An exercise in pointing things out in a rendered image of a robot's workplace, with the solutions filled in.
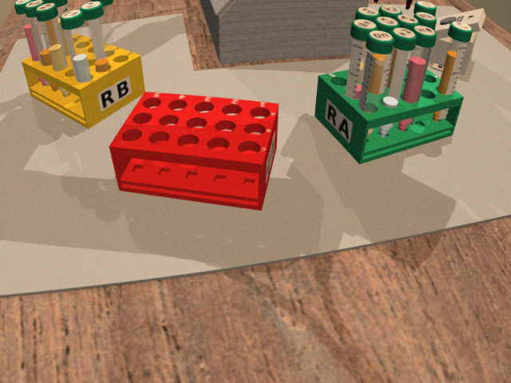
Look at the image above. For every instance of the yellow test tube rack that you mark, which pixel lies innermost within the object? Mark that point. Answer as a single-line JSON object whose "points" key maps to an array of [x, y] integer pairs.
{"points": [[106, 93]]}

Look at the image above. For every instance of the red test tube rack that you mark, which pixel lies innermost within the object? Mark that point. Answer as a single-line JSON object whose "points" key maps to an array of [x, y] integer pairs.
{"points": [[227, 177]]}

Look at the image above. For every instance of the green test tube rack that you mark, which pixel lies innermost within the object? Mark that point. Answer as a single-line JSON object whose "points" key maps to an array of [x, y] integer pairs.
{"points": [[349, 125]]}

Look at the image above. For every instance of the beige bench mat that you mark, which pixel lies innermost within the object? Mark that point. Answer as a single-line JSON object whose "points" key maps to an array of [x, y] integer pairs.
{"points": [[64, 224]]}

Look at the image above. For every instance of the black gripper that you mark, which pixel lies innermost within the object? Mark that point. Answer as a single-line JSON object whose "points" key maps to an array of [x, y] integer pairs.
{"points": [[408, 3]]}

